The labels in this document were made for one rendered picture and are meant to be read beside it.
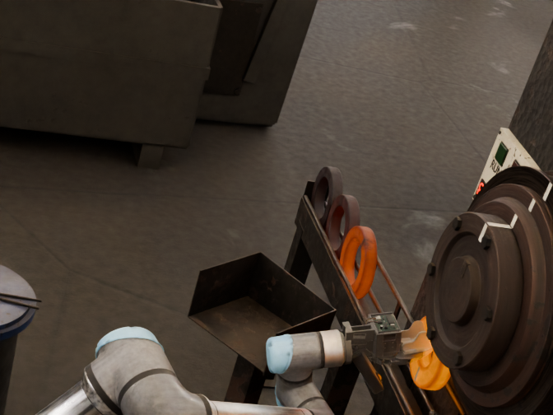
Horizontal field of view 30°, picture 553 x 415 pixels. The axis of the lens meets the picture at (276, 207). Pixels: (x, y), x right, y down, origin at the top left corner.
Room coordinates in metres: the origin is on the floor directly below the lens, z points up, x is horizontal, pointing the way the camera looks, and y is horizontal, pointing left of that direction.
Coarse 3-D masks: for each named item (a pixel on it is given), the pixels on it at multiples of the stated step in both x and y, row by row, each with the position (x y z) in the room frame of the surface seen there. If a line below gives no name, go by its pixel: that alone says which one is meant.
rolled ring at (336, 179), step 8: (328, 168) 2.67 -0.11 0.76; (336, 168) 2.68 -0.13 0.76; (320, 176) 2.71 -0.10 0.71; (328, 176) 2.65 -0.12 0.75; (336, 176) 2.64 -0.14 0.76; (320, 184) 2.72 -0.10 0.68; (328, 184) 2.63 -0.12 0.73; (336, 184) 2.61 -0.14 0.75; (320, 192) 2.72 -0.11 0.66; (336, 192) 2.59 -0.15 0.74; (312, 200) 2.72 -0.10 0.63; (320, 200) 2.71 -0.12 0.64; (328, 200) 2.60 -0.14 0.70; (320, 208) 2.69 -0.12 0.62; (328, 208) 2.58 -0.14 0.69; (320, 216) 2.66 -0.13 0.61
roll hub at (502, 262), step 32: (448, 224) 1.71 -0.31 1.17; (480, 224) 1.61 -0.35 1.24; (448, 256) 1.69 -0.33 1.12; (480, 256) 1.59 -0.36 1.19; (512, 256) 1.54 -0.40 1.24; (448, 288) 1.61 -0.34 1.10; (480, 288) 1.55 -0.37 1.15; (512, 288) 1.50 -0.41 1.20; (448, 320) 1.57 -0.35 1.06; (480, 320) 1.51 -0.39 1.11; (512, 320) 1.48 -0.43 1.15; (448, 352) 1.54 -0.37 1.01; (480, 352) 1.46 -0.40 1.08
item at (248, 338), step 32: (256, 256) 2.18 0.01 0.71; (224, 288) 2.11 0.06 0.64; (256, 288) 2.17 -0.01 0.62; (288, 288) 2.12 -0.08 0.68; (224, 320) 2.05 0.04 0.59; (256, 320) 2.08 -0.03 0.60; (288, 320) 2.10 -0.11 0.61; (320, 320) 1.99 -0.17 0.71; (256, 352) 1.94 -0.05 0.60; (256, 384) 2.00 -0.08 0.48
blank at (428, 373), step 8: (424, 320) 1.87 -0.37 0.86; (424, 360) 1.83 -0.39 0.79; (432, 360) 1.78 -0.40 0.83; (416, 368) 1.82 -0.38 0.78; (424, 368) 1.79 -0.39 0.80; (432, 368) 1.77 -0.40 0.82; (440, 368) 1.75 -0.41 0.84; (416, 376) 1.80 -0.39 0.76; (424, 376) 1.78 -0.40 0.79; (432, 376) 1.75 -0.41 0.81; (440, 376) 1.75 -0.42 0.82; (448, 376) 1.75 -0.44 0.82; (416, 384) 1.79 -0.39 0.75; (424, 384) 1.77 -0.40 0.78; (432, 384) 1.75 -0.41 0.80; (440, 384) 1.75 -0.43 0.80
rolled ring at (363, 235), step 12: (360, 228) 2.32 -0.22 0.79; (348, 240) 2.36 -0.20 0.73; (360, 240) 2.29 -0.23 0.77; (372, 240) 2.28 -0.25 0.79; (348, 252) 2.36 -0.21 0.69; (372, 252) 2.25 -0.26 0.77; (348, 264) 2.35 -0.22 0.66; (360, 264) 2.25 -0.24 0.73; (372, 264) 2.23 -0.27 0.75; (348, 276) 2.32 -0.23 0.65; (360, 276) 2.22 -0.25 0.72; (372, 276) 2.22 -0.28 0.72; (360, 288) 2.22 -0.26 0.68
